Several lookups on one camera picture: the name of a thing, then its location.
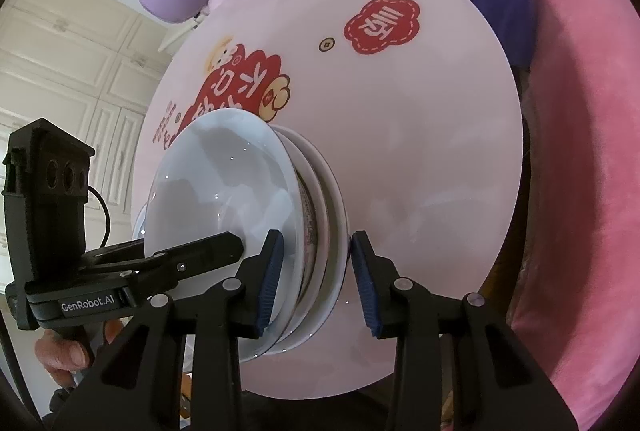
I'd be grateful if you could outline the pink blanket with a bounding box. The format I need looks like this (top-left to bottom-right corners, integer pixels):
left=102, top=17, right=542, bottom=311
left=510, top=0, right=639, bottom=430

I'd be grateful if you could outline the white bowl grey band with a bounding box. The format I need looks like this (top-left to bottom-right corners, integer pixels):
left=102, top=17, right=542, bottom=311
left=266, top=126, right=331, bottom=355

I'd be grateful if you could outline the large white bowl red print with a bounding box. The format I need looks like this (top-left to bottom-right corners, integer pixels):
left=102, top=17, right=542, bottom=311
left=144, top=108, right=306, bottom=362

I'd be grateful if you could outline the cream bedside cabinet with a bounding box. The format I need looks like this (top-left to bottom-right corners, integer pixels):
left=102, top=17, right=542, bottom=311
left=157, top=13, right=207, bottom=57

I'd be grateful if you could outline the cream panelled wardrobe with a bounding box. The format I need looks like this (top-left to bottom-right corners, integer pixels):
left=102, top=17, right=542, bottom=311
left=0, top=0, right=174, bottom=262

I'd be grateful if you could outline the small white bowl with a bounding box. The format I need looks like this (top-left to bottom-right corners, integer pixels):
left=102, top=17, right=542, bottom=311
left=271, top=124, right=350, bottom=353

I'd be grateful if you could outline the black cable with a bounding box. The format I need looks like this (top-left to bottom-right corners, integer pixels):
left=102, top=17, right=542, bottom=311
left=86, top=184, right=112, bottom=253

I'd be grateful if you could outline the small grey-rimmed plate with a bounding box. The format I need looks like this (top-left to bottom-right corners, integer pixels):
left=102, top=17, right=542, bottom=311
left=132, top=203, right=148, bottom=239

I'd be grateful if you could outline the person's left hand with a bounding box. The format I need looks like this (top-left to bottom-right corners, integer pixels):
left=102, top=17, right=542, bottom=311
left=34, top=329, right=92, bottom=389

